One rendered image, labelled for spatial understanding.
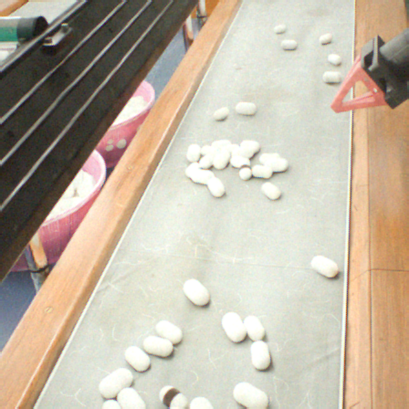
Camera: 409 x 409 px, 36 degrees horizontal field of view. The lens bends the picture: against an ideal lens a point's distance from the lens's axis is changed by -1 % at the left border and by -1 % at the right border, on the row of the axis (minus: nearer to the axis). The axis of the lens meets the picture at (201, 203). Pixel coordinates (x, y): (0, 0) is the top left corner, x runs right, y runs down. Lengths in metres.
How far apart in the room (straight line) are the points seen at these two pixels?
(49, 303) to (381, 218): 0.42
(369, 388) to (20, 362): 0.35
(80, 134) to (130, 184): 0.52
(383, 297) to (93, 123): 0.40
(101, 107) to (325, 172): 0.57
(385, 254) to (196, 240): 0.24
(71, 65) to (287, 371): 0.38
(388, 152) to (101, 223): 0.43
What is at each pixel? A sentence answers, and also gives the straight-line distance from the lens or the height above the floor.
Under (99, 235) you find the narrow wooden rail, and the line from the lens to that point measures 0.83.
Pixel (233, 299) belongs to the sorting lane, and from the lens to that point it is 0.74.
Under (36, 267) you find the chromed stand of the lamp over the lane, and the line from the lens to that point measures 0.79.
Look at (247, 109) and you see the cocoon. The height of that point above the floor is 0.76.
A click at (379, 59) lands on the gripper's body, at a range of 0.83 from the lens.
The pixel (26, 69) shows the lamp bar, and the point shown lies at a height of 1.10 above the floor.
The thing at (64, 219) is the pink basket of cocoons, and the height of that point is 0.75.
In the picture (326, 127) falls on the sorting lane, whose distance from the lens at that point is 1.09.
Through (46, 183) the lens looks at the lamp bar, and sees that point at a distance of 0.37.
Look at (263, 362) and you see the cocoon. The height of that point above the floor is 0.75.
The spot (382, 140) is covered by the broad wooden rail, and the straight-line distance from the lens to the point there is 1.00.
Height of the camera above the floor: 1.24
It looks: 33 degrees down
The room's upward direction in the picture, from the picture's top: 6 degrees counter-clockwise
